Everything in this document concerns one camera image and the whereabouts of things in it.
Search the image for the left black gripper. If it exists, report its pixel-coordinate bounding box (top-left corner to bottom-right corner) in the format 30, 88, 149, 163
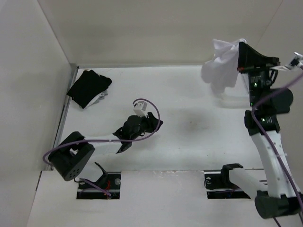
130, 112, 162, 140

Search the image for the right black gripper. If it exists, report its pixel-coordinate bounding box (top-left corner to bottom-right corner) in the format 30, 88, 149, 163
236, 42, 279, 107

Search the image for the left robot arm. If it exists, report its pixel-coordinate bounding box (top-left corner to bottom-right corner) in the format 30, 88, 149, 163
48, 112, 163, 195

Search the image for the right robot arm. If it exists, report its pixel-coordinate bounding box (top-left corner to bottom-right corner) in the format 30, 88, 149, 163
219, 42, 303, 219

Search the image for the folded grey white tank top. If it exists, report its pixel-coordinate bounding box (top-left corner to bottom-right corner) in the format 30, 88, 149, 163
85, 90, 108, 109

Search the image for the folded black tank top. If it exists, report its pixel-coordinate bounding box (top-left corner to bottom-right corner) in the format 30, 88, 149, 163
67, 70, 112, 109

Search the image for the white plastic basket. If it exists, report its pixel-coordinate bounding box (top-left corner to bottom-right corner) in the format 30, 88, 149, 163
219, 74, 250, 109

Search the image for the left metal table rail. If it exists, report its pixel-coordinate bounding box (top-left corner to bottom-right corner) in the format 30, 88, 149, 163
48, 63, 79, 171

